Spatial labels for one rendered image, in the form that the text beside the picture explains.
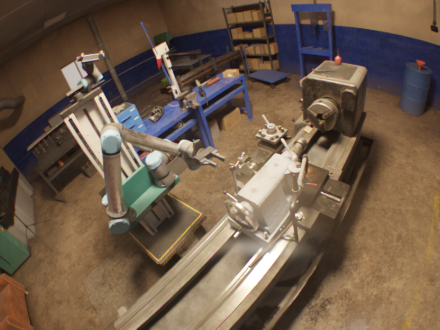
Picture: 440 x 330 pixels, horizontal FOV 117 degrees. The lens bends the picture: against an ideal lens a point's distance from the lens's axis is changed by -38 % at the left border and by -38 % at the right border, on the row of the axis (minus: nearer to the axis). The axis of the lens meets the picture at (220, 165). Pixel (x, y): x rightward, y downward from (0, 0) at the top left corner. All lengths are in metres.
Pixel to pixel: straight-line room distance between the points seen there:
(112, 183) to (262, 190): 0.86
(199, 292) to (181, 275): 0.16
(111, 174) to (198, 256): 0.72
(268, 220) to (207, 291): 0.59
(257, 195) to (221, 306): 0.63
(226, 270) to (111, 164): 0.94
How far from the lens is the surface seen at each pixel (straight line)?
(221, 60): 5.20
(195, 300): 1.40
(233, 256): 1.43
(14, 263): 4.66
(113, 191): 1.36
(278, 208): 1.22
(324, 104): 1.72
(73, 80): 7.92
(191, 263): 1.36
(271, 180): 1.16
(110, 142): 1.19
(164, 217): 2.32
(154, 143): 1.41
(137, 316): 1.43
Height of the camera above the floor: 2.01
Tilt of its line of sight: 40 degrees down
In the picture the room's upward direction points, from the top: 18 degrees counter-clockwise
